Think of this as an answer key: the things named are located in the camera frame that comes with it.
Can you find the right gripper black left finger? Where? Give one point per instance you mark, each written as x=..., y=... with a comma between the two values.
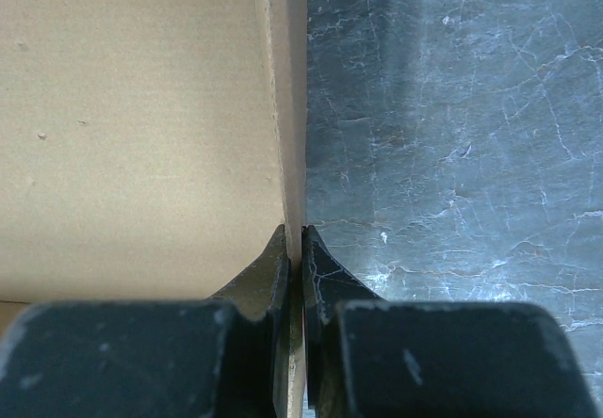
x=223, y=356

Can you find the brown cardboard box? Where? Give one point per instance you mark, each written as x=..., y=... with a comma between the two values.
x=150, y=149

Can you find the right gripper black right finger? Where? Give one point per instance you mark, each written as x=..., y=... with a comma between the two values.
x=370, y=357

